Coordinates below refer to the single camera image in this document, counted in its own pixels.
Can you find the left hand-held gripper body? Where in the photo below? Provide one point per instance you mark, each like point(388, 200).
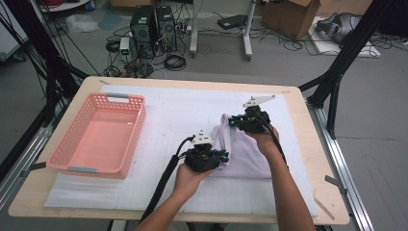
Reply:
point(202, 159)

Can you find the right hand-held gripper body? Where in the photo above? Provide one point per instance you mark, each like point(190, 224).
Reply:
point(255, 120)

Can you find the lavender printed towel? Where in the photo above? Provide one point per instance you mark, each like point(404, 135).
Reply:
point(245, 157)

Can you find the pink plastic basket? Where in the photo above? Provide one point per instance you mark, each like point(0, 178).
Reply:
point(102, 138)

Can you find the person's right hand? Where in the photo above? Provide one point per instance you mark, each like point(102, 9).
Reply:
point(267, 141)

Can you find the person's left hand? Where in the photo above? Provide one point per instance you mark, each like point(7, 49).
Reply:
point(189, 183)

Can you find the white grid mat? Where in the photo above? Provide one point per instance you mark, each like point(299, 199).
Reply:
point(176, 106)

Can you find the white metal stand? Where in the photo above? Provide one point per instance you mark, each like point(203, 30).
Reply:
point(193, 32)

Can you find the black flat box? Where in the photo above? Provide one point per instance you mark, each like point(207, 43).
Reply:
point(232, 21)

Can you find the white floor board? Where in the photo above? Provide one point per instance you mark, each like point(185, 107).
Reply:
point(324, 48)

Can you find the brown cardboard box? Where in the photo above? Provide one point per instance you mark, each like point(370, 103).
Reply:
point(288, 19)

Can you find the thin wooden stick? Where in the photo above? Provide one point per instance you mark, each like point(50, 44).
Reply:
point(324, 208)

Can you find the slim black computer tower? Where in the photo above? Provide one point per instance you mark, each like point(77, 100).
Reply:
point(166, 29)

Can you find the large black computer tower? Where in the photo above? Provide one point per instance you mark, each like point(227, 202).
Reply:
point(142, 32)

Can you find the grey rounded device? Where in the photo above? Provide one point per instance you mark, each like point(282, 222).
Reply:
point(340, 27)

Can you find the white device with green light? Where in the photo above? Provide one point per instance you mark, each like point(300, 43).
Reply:
point(124, 46)

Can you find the clear plastic bag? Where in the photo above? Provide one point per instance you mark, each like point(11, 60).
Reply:
point(80, 23)

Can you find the white cabinet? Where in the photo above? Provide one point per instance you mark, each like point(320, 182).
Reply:
point(9, 41)

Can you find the long aluminium rail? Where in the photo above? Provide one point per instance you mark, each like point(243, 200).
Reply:
point(340, 160)

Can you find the black metal frame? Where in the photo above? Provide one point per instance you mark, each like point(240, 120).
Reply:
point(340, 64)

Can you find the grey metal bracket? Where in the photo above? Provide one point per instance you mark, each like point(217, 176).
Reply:
point(336, 185)

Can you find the aluminium rail with bracket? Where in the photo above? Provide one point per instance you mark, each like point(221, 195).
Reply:
point(19, 166)

